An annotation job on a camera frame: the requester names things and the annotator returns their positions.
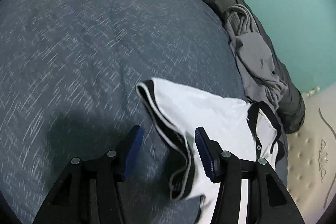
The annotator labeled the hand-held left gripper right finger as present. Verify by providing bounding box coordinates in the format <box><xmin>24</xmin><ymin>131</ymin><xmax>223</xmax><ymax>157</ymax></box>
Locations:
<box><xmin>194</xmin><ymin>127</ymin><xmax>301</xmax><ymax>224</ymax></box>

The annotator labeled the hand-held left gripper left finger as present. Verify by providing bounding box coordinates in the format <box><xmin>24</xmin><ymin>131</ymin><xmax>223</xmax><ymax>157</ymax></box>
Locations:
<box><xmin>33</xmin><ymin>126</ymin><xmax>144</xmax><ymax>224</ymax></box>

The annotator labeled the white polo shirt black trim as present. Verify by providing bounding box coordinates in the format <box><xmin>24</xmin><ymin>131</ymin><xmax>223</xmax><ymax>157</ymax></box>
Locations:
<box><xmin>135</xmin><ymin>77</ymin><xmax>285</xmax><ymax>224</ymax></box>

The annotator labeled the cream tufted headboard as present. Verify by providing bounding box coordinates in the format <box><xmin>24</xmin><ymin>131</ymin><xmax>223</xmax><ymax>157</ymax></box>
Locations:
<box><xmin>285</xmin><ymin>86</ymin><xmax>336</xmax><ymax>224</ymax></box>

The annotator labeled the grey garment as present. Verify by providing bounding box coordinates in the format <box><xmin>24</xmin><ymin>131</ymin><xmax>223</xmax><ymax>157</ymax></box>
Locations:
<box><xmin>224</xmin><ymin>4</ymin><xmax>289</xmax><ymax>110</ymax></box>

